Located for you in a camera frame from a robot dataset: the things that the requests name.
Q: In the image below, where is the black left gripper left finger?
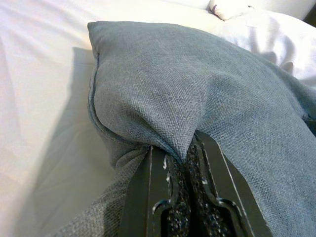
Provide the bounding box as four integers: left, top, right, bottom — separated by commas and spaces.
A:
120, 145, 191, 237

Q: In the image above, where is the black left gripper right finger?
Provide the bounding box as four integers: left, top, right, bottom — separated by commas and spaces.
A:
188, 130, 272, 237

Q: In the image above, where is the blue-grey woven pillow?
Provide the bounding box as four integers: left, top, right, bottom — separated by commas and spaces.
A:
51, 20, 316, 237

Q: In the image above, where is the white pillow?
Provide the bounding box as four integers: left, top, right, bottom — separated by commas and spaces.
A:
217, 11, 316, 82

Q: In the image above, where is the white bed sheet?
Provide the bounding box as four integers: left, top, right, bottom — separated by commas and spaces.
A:
0, 0, 307, 237

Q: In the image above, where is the white plush toy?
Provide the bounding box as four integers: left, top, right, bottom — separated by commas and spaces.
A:
208, 0, 255, 21

